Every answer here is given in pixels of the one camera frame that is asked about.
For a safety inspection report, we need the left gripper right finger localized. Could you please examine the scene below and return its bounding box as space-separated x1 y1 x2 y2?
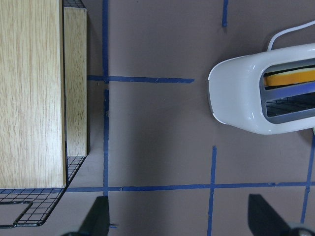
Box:
248 194 315 236

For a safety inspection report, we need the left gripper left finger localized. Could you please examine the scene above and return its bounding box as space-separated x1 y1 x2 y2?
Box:
63 196 110 236

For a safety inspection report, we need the white two-slot toaster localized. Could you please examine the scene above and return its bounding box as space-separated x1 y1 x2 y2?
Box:
208 44 315 135

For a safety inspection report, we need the yellow toast slice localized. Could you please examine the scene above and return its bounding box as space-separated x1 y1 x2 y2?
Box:
263 68 315 87

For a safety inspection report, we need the wooden shelf box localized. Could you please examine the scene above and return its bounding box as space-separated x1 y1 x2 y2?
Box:
0 0 88 189

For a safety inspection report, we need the black wire basket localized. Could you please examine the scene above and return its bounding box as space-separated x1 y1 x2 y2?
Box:
0 0 91 227

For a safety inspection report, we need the white toaster power cable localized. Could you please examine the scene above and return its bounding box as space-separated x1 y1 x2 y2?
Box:
267 20 315 51

